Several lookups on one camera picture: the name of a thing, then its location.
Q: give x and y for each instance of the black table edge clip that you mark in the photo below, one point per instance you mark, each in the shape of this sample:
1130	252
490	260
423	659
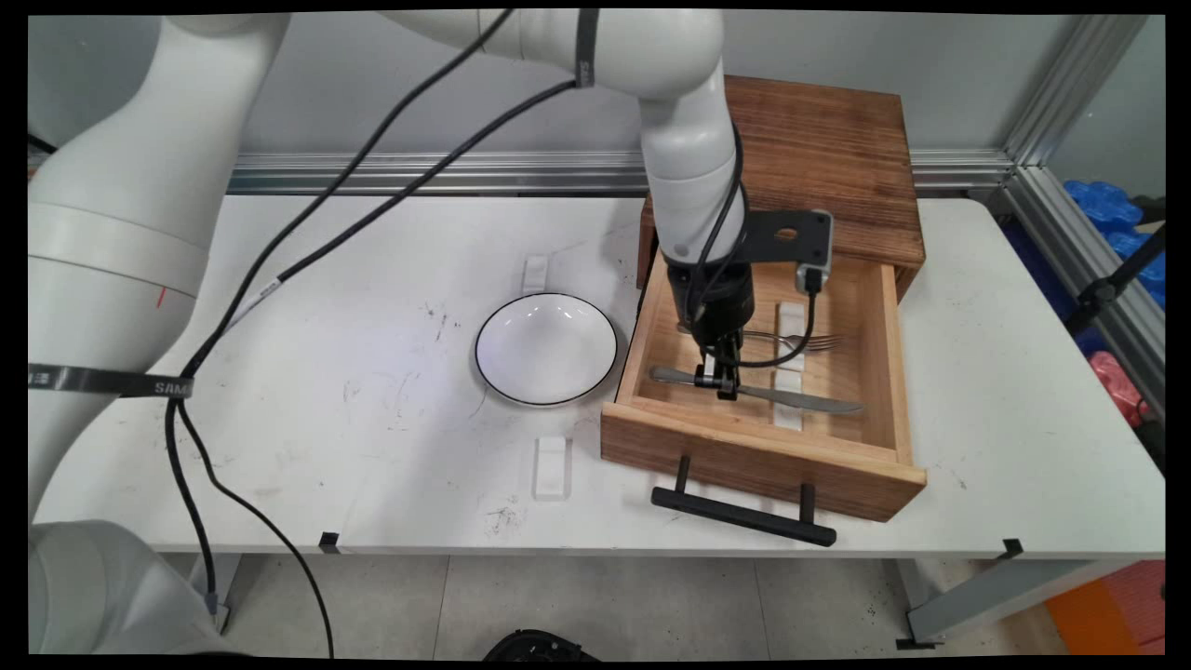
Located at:
328	542
1012	548

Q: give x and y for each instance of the aluminium frame side rail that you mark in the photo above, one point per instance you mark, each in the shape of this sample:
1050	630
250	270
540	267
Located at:
1089	270

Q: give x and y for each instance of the dark wooden cabinet box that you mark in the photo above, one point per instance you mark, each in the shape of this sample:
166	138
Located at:
837	158

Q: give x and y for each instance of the horizontal aluminium frame rail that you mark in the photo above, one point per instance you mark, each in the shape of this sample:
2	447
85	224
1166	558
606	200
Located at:
419	172

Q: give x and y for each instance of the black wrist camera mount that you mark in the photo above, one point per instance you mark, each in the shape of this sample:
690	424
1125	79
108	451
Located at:
786	237

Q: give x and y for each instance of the white cutlery rest block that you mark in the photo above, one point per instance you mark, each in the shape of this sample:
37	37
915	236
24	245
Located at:
551	465
792	316
536	274
787	419

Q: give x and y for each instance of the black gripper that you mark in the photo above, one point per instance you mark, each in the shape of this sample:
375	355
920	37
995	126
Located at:
716	298

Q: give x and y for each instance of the aluminium frame corner post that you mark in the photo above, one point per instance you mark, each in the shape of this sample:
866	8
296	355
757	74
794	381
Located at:
1079	84

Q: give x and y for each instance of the light wooden drawer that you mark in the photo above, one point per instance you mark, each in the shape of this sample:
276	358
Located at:
744	447

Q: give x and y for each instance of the black stand pole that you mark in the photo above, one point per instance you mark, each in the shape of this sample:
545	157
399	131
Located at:
1112	284

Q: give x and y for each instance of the silver table knife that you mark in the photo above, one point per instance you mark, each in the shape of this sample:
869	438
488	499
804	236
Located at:
809	401

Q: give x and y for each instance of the dark blue foam mat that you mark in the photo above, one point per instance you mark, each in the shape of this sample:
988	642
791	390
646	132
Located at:
1112	209

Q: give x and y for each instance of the grey table leg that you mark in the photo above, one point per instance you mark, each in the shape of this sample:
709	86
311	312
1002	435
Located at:
1005	596
223	582

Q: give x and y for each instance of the white plate with black rim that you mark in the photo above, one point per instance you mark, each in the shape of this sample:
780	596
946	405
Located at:
546	349

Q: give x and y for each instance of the orange floor panel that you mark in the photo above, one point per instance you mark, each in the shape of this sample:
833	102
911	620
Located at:
1112	609

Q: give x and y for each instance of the black round floor object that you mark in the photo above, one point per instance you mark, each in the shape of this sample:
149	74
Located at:
540	647

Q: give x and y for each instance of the silver fork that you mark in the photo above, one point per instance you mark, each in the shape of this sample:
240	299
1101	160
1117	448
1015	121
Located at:
819	341

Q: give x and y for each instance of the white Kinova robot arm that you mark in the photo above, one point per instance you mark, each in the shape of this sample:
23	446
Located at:
689	140

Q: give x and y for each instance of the pink foam piece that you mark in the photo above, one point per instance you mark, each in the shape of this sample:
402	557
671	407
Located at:
1117	381

